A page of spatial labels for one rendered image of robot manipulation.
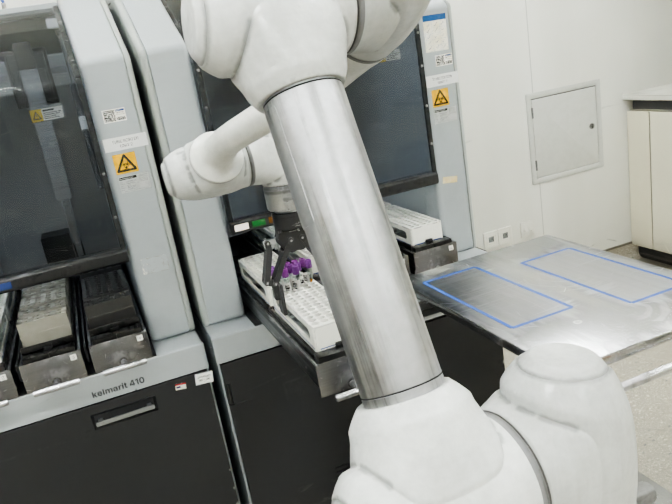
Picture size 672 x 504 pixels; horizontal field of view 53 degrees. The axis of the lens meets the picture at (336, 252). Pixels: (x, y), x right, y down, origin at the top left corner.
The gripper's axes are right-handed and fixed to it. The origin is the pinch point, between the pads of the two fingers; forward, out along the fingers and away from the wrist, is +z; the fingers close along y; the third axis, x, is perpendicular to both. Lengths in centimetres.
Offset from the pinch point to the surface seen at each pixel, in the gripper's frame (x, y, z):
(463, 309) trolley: -21.5, 26.6, 4.2
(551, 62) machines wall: 144, 184, -26
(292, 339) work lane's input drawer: -6.8, -6.4, 5.7
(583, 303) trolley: -35, 45, 4
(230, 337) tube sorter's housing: 23.6, -14.5, 13.6
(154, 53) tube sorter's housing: 33, -16, -56
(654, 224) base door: 127, 229, 64
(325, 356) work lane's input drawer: -21.6, -4.4, 4.5
